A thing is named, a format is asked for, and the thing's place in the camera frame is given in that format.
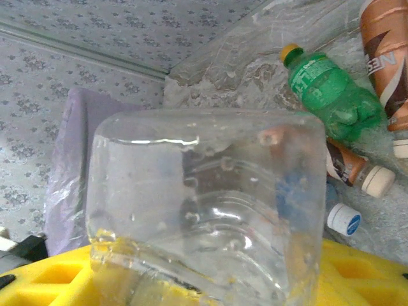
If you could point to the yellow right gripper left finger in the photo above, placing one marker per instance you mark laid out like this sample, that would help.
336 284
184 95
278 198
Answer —
41 287

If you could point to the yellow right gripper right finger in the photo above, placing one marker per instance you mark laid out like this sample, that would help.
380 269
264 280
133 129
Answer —
366 280

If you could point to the brown Nescafe coffee bottle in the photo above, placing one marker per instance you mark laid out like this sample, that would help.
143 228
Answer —
347 165
382 57

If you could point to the clear bottle green band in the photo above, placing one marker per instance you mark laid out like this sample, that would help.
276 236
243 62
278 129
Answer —
207 191

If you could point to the green plastic bottle yellow cap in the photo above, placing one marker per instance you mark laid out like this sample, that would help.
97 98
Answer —
328 92

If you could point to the purple translucent waste bin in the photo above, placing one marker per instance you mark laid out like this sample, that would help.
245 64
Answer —
70 165

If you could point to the small blue bottle white cap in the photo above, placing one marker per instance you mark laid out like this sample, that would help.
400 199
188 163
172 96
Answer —
344 220

